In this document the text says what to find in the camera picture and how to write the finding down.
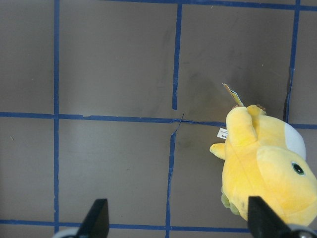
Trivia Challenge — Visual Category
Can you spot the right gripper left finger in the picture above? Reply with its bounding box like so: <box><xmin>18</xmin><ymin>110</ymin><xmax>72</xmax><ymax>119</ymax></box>
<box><xmin>76</xmin><ymin>198</ymin><xmax>109</xmax><ymax>238</ymax></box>

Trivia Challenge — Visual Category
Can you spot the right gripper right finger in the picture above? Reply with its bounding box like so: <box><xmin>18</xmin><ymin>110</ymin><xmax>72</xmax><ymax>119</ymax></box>
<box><xmin>248</xmin><ymin>196</ymin><xmax>289</xmax><ymax>238</ymax></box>

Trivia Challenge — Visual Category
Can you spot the yellow plush dinosaur toy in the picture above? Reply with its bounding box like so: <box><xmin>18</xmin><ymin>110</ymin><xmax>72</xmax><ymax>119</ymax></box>
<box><xmin>210</xmin><ymin>91</ymin><xmax>317</xmax><ymax>226</ymax></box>

